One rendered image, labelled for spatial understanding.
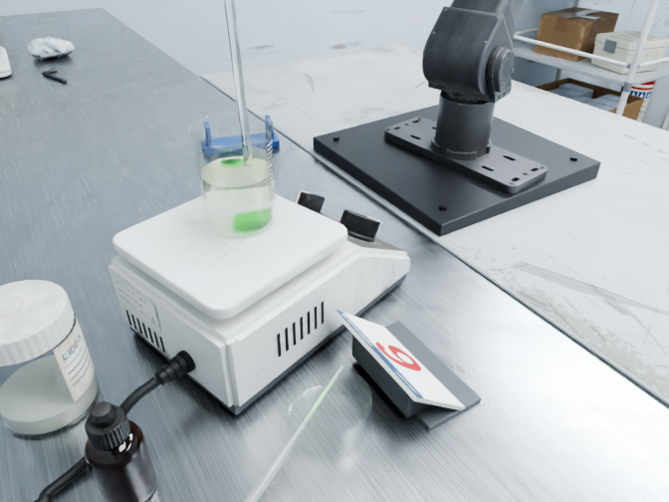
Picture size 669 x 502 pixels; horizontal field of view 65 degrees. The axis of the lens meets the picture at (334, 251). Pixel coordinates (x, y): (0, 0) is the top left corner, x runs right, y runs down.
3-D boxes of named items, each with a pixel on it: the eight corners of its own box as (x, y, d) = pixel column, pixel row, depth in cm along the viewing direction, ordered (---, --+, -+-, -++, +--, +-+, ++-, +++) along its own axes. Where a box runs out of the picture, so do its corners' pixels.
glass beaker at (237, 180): (211, 206, 40) (196, 101, 35) (283, 206, 40) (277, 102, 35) (194, 251, 35) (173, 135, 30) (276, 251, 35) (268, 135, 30)
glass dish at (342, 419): (387, 415, 34) (389, 392, 33) (334, 474, 31) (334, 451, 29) (324, 374, 37) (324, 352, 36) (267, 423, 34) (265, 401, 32)
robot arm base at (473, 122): (527, 125, 51) (566, 108, 54) (383, 75, 63) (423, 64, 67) (512, 196, 55) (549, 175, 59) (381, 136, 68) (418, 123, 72)
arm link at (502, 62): (502, 52, 51) (526, 40, 54) (424, 38, 55) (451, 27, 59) (491, 115, 54) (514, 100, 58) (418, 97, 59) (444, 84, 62)
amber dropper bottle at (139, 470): (168, 481, 30) (144, 400, 26) (123, 523, 28) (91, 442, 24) (135, 454, 32) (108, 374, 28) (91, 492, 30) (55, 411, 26)
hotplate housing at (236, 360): (303, 228, 53) (301, 154, 49) (411, 281, 46) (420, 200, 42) (98, 347, 39) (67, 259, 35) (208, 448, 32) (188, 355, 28)
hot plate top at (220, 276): (241, 186, 43) (240, 177, 43) (353, 239, 37) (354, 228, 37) (108, 248, 36) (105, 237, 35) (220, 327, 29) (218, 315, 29)
